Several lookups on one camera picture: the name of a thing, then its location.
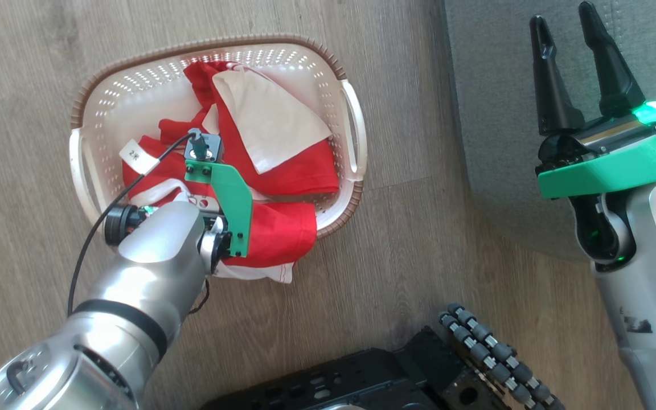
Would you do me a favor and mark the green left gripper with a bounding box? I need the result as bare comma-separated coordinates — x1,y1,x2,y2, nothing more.
184,161,253,264

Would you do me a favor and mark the thin black camera cable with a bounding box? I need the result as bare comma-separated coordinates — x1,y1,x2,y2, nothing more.
67,130,202,318

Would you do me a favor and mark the grey fabric sofa seat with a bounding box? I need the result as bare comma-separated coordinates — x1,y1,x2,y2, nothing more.
443,0,656,264

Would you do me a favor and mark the black grey roller wheel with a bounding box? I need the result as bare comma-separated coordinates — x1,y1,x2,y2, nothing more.
438,303,566,410

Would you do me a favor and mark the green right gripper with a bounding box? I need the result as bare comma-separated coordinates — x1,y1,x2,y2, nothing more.
529,1,656,200

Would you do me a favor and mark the cream perforated plastic laundry basket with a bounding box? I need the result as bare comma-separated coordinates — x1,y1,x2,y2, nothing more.
69,34,368,240

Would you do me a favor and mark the white paper cable tag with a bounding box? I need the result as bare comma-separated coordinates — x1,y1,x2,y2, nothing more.
118,138,161,175

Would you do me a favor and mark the red and white garment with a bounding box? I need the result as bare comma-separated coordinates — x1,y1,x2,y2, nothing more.
122,60,341,284

